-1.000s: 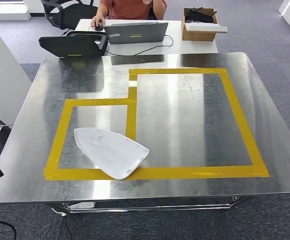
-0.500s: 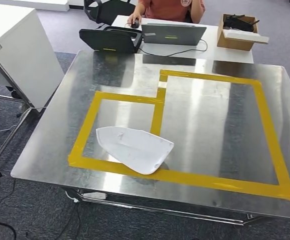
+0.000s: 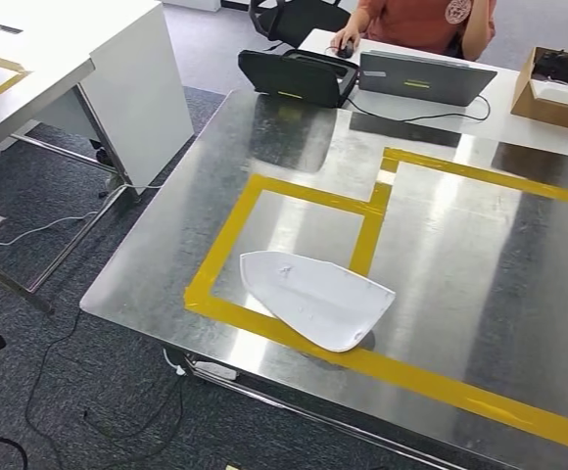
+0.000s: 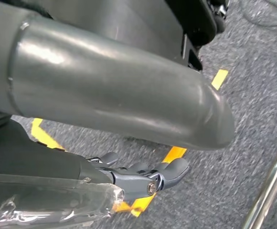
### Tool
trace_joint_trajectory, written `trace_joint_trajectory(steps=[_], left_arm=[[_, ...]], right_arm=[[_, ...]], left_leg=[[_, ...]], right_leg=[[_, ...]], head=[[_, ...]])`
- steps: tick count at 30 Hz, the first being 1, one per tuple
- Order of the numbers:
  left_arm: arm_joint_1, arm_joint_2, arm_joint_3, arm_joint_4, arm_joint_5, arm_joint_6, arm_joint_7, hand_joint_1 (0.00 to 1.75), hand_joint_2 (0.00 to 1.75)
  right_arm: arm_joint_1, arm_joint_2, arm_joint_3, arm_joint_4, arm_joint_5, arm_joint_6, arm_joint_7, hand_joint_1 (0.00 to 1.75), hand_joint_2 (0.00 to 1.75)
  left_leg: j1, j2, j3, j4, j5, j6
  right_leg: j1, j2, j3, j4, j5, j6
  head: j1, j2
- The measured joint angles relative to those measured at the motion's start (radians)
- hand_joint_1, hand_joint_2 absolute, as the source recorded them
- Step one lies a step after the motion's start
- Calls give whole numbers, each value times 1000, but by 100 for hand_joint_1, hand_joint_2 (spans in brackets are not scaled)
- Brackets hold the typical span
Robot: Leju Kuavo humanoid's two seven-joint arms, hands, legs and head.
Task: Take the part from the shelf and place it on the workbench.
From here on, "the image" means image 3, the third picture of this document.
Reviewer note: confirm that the white curved plastic panel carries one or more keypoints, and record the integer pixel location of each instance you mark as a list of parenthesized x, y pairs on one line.
[(313, 298)]

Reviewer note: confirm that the black computer mouse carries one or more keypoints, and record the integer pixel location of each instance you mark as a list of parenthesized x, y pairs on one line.
[(347, 50)]

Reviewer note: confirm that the person's left forearm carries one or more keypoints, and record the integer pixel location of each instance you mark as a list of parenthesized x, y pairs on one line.
[(479, 32)]

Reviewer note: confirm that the yellow workbench marking tape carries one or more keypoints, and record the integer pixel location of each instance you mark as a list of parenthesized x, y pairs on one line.
[(227, 243)]

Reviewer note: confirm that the steel workbench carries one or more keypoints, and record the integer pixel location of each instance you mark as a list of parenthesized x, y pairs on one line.
[(166, 259)]

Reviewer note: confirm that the black laptop case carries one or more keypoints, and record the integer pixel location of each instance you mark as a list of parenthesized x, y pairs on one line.
[(294, 78)]

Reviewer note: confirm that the white power strip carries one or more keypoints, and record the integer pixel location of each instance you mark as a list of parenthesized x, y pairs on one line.
[(215, 371)]

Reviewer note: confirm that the person's right hand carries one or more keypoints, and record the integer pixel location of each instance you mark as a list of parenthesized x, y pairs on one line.
[(345, 36)]

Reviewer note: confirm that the black office chair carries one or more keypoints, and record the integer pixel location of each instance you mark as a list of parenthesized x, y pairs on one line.
[(294, 19)]

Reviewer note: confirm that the table with white side panel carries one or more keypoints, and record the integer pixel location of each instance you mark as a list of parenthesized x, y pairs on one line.
[(137, 97)]

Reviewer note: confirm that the grey laptop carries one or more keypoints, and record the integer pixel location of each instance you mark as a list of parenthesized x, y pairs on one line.
[(426, 81)]

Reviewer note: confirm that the small black floor object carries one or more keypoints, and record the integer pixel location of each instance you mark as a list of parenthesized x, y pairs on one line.
[(103, 155)]

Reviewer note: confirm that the person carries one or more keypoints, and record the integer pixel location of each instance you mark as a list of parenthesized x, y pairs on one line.
[(411, 26)]

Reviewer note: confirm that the white desk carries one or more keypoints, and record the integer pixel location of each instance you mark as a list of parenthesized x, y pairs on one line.
[(499, 130)]

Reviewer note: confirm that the cardboard box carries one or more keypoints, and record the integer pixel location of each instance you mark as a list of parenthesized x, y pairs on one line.
[(548, 113)]

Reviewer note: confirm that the yellow table marking tape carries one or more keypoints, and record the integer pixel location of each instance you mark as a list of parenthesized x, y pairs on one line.
[(5, 89)]

